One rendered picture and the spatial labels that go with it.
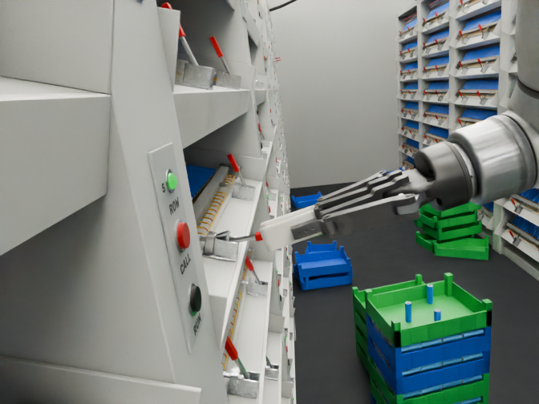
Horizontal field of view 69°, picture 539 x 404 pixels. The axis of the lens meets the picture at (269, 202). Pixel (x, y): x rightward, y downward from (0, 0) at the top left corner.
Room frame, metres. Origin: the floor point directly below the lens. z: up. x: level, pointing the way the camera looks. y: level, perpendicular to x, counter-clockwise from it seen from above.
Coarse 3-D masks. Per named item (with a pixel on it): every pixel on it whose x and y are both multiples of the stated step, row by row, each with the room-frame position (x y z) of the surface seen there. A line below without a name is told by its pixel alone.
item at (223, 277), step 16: (192, 160) 0.88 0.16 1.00; (208, 160) 0.88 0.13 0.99; (224, 160) 0.88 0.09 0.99; (240, 160) 0.87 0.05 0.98; (256, 160) 0.87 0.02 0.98; (256, 176) 0.87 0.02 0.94; (224, 192) 0.73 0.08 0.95; (256, 192) 0.77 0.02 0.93; (240, 208) 0.65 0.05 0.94; (256, 208) 0.70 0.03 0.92; (208, 224) 0.55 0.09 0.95; (224, 224) 0.56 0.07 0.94; (240, 224) 0.57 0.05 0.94; (240, 256) 0.46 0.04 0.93; (208, 272) 0.40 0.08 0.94; (224, 272) 0.41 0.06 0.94; (240, 272) 0.43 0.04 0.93; (208, 288) 0.37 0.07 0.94; (224, 288) 0.37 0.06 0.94; (224, 304) 0.27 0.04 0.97; (224, 320) 0.27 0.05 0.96; (224, 336) 0.30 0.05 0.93
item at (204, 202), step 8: (224, 168) 0.83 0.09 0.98; (216, 176) 0.75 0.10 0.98; (224, 176) 0.78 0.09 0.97; (208, 184) 0.68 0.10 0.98; (216, 184) 0.69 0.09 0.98; (208, 192) 0.63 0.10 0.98; (216, 192) 0.68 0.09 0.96; (200, 200) 0.58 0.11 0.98; (208, 200) 0.59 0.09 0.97; (200, 208) 0.54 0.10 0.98; (208, 208) 0.59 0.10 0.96; (200, 216) 0.53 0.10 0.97; (200, 224) 0.54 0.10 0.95; (200, 232) 0.48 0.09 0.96
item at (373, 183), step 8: (384, 176) 0.45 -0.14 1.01; (392, 176) 0.44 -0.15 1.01; (368, 184) 0.45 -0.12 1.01; (376, 184) 0.44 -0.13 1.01; (352, 192) 0.45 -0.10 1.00; (360, 192) 0.45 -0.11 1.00; (368, 192) 0.45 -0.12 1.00; (328, 200) 0.46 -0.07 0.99; (336, 200) 0.45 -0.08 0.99; (344, 200) 0.45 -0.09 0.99
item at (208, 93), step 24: (168, 24) 0.27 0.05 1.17; (168, 48) 0.27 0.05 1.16; (216, 48) 0.71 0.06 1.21; (168, 72) 0.27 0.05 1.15; (192, 72) 0.44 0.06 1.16; (216, 72) 0.86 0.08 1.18; (240, 72) 0.87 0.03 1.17; (192, 96) 0.33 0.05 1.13; (216, 96) 0.44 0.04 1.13; (240, 96) 0.68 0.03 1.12; (192, 120) 0.34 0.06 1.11; (216, 120) 0.46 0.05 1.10
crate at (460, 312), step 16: (416, 288) 1.15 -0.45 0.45; (448, 288) 1.15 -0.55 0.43; (368, 304) 1.10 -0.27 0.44; (384, 304) 1.13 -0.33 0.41; (400, 304) 1.13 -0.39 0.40; (416, 304) 1.12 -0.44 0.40; (432, 304) 1.11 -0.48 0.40; (448, 304) 1.10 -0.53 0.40; (464, 304) 1.08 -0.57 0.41; (480, 304) 1.01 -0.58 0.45; (384, 320) 0.98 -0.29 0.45; (400, 320) 1.05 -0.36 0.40; (416, 320) 1.04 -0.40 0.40; (432, 320) 1.03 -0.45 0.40; (448, 320) 0.95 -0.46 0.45; (464, 320) 0.96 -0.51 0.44; (480, 320) 0.96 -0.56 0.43; (400, 336) 0.93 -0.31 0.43; (416, 336) 0.94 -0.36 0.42; (432, 336) 0.94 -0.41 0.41
